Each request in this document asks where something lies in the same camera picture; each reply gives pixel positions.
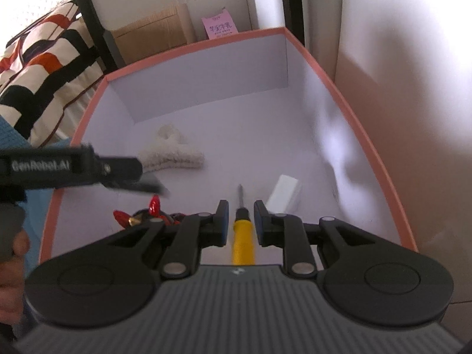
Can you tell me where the pink paper note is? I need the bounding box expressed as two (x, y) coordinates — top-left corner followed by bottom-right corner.
(201, 7), (234, 40)

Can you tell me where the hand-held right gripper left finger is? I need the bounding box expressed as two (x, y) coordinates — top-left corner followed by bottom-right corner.
(107, 199), (230, 279)

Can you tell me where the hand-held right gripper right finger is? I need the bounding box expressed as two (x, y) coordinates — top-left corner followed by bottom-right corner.
(253, 200), (377, 276)

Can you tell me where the striped bed blanket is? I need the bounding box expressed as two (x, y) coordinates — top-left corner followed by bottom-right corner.
(0, 2), (107, 148)

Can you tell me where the red and black toy figure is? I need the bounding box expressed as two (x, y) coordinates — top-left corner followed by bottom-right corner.
(112, 195), (185, 231)

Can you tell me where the brown cardboard box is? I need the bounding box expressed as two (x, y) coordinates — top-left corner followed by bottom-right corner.
(111, 4), (198, 65)

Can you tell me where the white cylinder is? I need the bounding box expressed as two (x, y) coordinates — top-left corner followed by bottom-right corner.
(265, 174), (301, 214)

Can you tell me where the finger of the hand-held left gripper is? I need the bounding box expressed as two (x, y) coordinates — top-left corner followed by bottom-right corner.
(94, 157), (144, 184)
(105, 176), (171, 197)

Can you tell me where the white plush bone toy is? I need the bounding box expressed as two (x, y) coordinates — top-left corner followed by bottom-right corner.
(138, 124), (205, 173)

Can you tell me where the pink rimmed storage box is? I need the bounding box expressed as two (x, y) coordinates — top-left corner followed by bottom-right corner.
(39, 26), (419, 266)

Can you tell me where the person's left hand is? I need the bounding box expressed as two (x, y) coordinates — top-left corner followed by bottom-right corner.
(0, 229), (31, 338)

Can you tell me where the yellow handled screwdriver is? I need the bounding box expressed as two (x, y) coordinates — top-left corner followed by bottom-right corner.
(232, 183), (256, 265)

